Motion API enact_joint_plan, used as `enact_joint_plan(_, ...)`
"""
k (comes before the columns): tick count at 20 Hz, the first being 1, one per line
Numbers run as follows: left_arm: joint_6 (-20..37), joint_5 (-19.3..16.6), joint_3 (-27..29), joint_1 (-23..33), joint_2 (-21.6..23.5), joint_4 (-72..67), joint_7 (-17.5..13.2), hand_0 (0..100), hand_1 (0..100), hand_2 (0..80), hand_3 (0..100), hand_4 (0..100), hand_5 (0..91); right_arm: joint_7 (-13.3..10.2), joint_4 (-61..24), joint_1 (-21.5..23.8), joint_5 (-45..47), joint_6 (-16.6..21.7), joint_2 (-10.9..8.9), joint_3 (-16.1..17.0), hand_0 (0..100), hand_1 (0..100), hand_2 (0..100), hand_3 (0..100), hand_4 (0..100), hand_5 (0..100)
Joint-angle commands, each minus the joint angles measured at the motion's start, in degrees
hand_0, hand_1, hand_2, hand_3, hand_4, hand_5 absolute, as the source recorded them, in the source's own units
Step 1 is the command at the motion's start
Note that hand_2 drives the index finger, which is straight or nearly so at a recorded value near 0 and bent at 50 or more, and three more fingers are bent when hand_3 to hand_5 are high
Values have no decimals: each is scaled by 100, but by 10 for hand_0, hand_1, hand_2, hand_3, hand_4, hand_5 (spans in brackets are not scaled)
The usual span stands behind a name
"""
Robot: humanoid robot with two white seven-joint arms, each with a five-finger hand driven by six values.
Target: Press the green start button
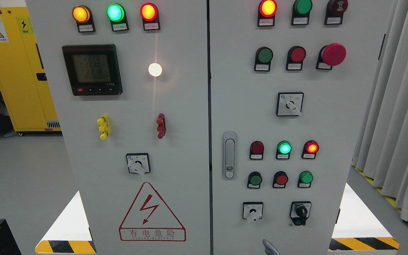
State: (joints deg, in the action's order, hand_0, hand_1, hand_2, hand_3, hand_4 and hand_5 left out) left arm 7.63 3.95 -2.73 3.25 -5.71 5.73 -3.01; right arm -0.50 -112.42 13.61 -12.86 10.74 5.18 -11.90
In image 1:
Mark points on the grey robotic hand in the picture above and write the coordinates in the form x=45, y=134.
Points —
x=270, y=249

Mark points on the lower red push button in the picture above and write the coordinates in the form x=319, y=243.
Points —
x=280, y=179

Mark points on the red push button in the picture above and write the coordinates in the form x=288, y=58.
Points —
x=295, y=58
x=280, y=179

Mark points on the lower left green push button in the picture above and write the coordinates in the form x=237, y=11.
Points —
x=254, y=180

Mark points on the green push button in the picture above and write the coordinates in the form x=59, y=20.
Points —
x=254, y=180
x=263, y=58
x=305, y=179

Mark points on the lower right green push button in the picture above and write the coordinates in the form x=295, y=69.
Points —
x=305, y=179

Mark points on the upper green push button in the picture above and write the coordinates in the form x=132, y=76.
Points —
x=263, y=58

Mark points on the upper red push button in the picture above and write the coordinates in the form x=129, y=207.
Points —
x=295, y=58

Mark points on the red mushroom emergency stop button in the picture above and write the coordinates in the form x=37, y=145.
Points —
x=331, y=55

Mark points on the middle left red indicator lamp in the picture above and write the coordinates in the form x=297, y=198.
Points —
x=256, y=150

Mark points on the red indicator lamp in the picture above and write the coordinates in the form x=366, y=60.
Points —
x=256, y=150
x=150, y=16
x=310, y=150
x=266, y=13

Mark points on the middle green indicator lamp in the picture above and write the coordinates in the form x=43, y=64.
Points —
x=283, y=150

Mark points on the green indicator lamp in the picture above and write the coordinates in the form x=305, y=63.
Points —
x=301, y=12
x=283, y=150
x=117, y=17

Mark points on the right yellow black hazard tape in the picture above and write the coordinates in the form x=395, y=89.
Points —
x=364, y=244

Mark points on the yellow black hazard tape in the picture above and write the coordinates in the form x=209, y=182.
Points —
x=364, y=244
x=66, y=246

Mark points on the middle right red indicator lamp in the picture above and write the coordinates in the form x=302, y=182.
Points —
x=310, y=150

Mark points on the red electric hazard warning sticker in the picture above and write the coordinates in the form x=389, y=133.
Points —
x=150, y=219

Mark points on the grey electrical control cabinet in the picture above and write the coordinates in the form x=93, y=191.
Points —
x=208, y=87

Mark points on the grey curtain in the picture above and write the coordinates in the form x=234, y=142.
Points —
x=382, y=148

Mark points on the red terminal connector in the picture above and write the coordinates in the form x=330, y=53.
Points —
x=161, y=125

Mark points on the yellow terminal connector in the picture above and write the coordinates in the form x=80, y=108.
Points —
x=104, y=126

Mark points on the white glowing indicator lamp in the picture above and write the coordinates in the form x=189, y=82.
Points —
x=155, y=69

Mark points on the left yellow black hazard tape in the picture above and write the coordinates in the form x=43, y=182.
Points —
x=66, y=246

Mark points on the red indicator lamp top right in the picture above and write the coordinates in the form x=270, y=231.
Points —
x=266, y=13

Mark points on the green indicator lamp top right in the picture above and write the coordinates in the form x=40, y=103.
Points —
x=301, y=12

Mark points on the dark red buzzer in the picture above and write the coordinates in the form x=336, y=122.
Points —
x=335, y=12

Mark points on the black digital power meter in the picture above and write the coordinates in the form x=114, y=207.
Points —
x=93, y=70

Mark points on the red indicator lamp top left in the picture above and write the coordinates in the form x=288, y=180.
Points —
x=150, y=16

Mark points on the green indicator lamp top left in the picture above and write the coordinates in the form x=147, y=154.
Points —
x=117, y=17

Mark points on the yellow indicator lamp top left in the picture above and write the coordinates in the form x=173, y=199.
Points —
x=84, y=19

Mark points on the yellow safety storage cabinet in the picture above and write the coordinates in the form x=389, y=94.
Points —
x=23, y=82

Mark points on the bottom white selector switch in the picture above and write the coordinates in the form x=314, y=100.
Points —
x=252, y=211

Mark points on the black key selector switch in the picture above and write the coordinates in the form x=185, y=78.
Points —
x=300, y=212

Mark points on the silver door latch handle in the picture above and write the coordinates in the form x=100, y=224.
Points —
x=229, y=142

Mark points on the upper right selector switch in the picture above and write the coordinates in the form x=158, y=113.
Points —
x=289, y=104

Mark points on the left door selector switch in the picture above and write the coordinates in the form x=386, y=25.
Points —
x=138, y=163

